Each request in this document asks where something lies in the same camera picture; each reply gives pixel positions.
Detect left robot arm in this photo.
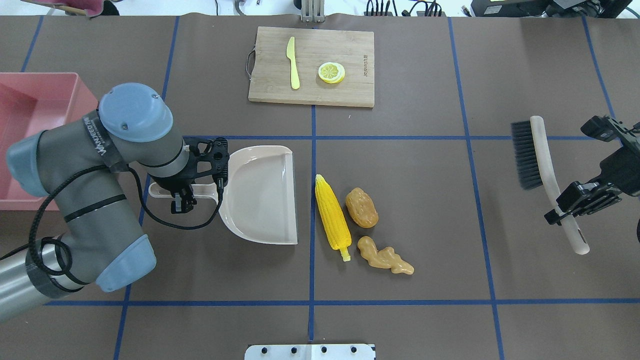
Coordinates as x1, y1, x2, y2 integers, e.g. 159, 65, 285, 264
1, 82, 189, 322

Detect bamboo cutting board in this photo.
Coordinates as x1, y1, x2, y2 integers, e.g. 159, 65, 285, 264
247, 26, 375, 109

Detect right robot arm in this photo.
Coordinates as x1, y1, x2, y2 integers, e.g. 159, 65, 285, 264
544, 115, 640, 224

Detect yellow toy corn cob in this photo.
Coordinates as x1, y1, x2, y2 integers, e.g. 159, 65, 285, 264
314, 174, 352, 262

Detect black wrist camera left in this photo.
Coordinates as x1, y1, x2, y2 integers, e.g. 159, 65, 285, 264
184, 136, 230, 193

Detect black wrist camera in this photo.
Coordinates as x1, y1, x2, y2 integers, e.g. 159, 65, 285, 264
580, 115, 640, 150
184, 136, 230, 193

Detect brown toy potato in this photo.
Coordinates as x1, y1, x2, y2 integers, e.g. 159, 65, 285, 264
345, 187, 379, 229

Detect pink cloth on wooden rack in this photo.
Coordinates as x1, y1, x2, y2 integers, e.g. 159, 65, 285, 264
22, 0, 105, 18

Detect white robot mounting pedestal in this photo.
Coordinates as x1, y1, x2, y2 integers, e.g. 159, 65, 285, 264
244, 343, 377, 360

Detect beige plastic dustpan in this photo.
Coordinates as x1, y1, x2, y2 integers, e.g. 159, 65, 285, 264
148, 145, 299, 246

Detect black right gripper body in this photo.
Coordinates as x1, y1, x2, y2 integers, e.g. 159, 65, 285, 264
590, 148, 640, 198

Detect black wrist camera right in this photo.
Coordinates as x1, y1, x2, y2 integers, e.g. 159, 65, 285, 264
580, 115, 640, 150

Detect pink plastic bin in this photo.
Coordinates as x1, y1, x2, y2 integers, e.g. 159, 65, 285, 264
0, 72, 98, 211

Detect tan toy ginger root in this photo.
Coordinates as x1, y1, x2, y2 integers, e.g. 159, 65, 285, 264
357, 235, 415, 275

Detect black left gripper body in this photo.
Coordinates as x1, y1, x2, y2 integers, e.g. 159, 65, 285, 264
151, 155, 197, 199

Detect beige hand brush black bristles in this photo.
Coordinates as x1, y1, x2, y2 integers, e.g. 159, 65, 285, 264
510, 115, 590, 255

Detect yellow plastic knife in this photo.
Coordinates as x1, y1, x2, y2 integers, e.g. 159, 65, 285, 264
285, 36, 301, 91

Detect yellow lemon slice toy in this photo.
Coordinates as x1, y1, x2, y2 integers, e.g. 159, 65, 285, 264
317, 62, 346, 84

